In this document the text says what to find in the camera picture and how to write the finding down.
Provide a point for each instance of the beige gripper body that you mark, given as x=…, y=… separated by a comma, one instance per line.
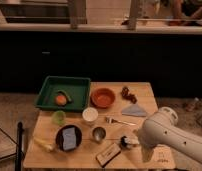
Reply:
x=147, y=154

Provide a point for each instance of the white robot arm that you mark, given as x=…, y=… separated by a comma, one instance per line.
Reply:
x=160, y=128

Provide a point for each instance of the red bowl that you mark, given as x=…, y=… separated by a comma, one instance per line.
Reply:
x=102, y=97

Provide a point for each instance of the wooden black block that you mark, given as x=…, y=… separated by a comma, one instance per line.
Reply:
x=108, y=154

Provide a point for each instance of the grey folded cloth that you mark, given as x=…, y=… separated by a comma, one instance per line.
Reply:
x=134, y=110

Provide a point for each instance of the silver fork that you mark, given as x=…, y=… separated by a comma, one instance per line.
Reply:
x=112, y=120

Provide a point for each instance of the metal cup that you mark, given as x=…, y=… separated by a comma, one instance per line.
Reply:
x=98, y=134

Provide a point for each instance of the dark red grapes toy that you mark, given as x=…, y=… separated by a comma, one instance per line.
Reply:
x=126, y=94

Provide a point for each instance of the white cup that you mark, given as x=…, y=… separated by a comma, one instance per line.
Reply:
x=90, y=115

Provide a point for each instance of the black plate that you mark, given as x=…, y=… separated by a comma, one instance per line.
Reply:
x=59, y=137

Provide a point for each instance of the green small cup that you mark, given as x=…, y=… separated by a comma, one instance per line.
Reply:
x=58, y=118

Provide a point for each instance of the orange fruit toy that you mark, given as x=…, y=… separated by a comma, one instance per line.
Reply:
x=60, y=100

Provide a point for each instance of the green plastic tray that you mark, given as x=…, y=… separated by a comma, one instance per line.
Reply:
x=75, y=89

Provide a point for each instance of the black chair frame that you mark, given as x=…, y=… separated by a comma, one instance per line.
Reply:
x=18, y=154

